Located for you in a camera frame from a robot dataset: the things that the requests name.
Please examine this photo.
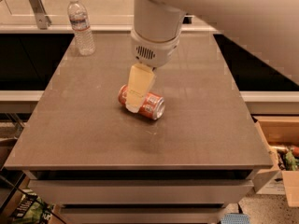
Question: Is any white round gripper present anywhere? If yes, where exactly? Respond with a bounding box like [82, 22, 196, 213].
[125, 28, 181, 113]

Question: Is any red coke can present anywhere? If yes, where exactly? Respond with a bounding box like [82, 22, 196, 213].
[118, 85, 165, 120]

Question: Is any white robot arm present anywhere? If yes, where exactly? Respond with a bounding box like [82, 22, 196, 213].
[126, 0, 299, 113]

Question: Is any clear plastic water bottle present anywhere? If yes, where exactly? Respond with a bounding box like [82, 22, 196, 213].
[67, 0, 95, 56]

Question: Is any grey drawer cabinet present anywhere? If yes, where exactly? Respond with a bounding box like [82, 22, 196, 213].
[6, 32, 272, 224]

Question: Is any cardboard box with items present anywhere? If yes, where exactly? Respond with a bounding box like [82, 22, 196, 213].
[253, 116, 299, 207]

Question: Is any blue perforated object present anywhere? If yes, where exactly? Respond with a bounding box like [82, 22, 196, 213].
[221, 214, 250, 224]

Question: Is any green and black snack bag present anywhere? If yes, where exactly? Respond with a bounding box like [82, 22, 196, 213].
[10, 194, 53, 224]

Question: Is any left metal railing bracket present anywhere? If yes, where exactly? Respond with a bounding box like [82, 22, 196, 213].
[28, 0, 51, 30]

